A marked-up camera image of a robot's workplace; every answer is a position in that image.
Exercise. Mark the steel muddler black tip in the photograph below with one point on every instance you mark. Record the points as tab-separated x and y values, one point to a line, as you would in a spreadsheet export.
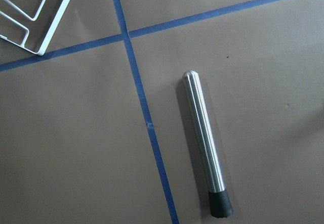
219	201

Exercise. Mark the white wire rack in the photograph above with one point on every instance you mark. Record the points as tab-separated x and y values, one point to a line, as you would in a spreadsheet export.
31	24

